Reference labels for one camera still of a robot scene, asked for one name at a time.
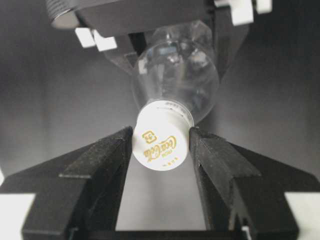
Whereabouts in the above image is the white bottle cap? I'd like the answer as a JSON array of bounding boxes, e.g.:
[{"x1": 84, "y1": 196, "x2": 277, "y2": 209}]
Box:
[{"x1": 132, "y1": 100, "x2": 194, "y2": 171}]

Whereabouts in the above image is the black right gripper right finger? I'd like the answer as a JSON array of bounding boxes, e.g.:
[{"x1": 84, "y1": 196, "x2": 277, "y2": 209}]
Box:
[{"x1": 189, "y1": 127, "x2": 320, "y2": 240}]

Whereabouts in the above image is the clear plastic bottle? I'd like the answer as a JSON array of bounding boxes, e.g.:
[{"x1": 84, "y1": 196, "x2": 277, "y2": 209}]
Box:
[{"x1": 129, "y1": 20, "x2": 221, "y2": 124}]

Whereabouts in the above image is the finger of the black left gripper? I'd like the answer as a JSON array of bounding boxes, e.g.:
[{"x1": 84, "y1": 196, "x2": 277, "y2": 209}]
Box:
[{"x1": 212, "y1": 0, "x2": 273, "y2": 79}]

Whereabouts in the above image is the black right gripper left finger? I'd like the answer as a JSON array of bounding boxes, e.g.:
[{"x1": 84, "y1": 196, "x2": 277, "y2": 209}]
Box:
[{"x1": 0, "y1": 127, "x2": 133, "y2": 240}]

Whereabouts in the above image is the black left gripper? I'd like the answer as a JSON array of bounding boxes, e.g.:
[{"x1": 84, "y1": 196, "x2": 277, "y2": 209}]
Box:
[{"x1": 49, "y1": 0, "x2": 213, "y2": 75}]

